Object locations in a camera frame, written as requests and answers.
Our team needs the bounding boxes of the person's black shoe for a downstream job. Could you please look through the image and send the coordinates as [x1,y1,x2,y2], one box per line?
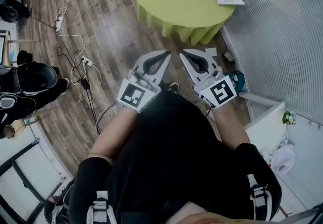
[167,82,181,94]

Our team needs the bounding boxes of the white power strip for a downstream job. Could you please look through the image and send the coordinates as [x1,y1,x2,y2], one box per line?
[55,16,65,33]
[80,55,94,66]

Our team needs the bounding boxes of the person's right forearm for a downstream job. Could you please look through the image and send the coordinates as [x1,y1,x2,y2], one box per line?
[211,105,251,152]

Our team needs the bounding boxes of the person's left forearm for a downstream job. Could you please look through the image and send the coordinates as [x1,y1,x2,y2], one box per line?
[88,106,139,167]

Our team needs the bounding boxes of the white plastic bag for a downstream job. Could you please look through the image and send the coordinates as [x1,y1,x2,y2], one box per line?
[270,143,296,175]

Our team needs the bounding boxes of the white table black frame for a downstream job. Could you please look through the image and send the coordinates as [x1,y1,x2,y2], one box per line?
[0,139,75,224]

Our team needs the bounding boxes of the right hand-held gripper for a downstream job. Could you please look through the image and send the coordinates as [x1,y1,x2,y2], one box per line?
[179,49,238,109]

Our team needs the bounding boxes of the black bag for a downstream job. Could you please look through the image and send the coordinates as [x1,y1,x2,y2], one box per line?
[0,0,31,23]

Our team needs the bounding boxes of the person's black clothing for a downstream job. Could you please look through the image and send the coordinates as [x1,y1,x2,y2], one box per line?
[68,90,283,224]

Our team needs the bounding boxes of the teal fabric item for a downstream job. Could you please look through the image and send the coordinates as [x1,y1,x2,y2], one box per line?
[233,70,246,92]

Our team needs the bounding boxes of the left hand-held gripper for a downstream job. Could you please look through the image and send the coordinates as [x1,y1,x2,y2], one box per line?
[117,50,173,113]

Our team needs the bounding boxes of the white harness strap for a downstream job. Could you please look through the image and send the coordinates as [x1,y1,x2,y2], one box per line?
[246,174,273,221]
[86,190,117,224]

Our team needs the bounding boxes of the small flower plant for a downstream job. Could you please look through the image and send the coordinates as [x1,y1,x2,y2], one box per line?
[282,109,297,126]

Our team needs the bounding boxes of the black floor cable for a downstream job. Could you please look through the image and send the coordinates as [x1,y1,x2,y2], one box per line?
[29,15,101,135]

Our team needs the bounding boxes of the white furniture frame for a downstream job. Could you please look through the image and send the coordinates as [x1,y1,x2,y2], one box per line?
[238,91,287,154]

